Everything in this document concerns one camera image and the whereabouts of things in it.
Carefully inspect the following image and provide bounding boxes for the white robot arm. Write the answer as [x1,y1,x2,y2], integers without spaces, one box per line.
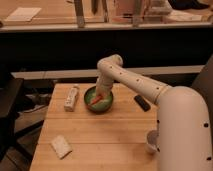
[96,54,213,171]

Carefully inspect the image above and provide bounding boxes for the white paper sheet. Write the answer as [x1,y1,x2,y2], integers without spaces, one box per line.
[5,7,41,22]

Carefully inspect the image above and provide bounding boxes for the green ceramic bowl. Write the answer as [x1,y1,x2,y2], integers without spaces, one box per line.
[84,86,114,113]

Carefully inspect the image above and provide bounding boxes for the black chair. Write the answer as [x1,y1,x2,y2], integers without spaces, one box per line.
[0,68,46,161]

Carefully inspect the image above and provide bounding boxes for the orange pepper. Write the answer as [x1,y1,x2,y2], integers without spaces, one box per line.
[90,96,102,105]

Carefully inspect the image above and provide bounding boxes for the black rectangular block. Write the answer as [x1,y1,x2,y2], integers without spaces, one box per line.
[134,95,151,111]

